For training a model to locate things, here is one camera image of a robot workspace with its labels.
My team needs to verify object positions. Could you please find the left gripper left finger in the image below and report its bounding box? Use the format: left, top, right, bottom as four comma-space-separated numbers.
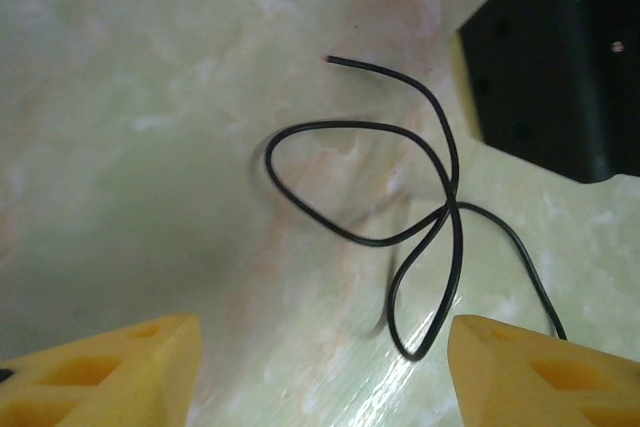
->
0, 311, 204, 427

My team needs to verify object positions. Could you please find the wire bundle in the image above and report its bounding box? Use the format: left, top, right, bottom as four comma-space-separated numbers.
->
264, 55, 569, 362

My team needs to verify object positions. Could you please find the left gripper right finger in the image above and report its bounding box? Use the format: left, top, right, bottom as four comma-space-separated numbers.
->
446, 314, 640, 427

